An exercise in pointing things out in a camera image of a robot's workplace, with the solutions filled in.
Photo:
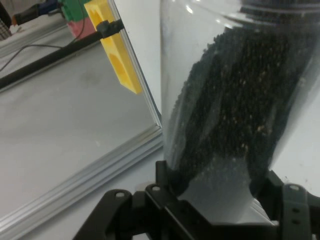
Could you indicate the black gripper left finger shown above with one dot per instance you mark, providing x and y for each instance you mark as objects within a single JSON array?
[{"x": 160, "y": 200}]

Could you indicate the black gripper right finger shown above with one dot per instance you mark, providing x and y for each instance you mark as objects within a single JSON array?
[{"x": 292, "y": 207}]

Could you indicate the black seeds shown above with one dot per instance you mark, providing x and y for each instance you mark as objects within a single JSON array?
[{"x": 237, "y": 100}]

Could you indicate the clear plastic jar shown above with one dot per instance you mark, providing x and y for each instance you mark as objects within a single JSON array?
[{"x": 190, "y": 50}]

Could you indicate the yellow plastic box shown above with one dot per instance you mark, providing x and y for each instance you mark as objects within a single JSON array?
[{"x": 117, "y": 62}]

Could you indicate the black clamp rod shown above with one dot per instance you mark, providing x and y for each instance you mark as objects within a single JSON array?
[{"x": 50, "y": 58}]

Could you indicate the pink block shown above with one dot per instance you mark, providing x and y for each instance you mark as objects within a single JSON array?
[{"x": 80, "y": 28}]

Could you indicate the green block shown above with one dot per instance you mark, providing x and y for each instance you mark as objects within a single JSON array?
[{"x": 75, "y": 10}]

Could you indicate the white mesh panel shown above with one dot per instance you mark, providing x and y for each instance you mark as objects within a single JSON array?
[{"x": 3, "y": 28}]

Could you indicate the short aluminium frame rail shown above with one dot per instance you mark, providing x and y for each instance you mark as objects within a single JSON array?
[{"x": 75, "y": 185}]

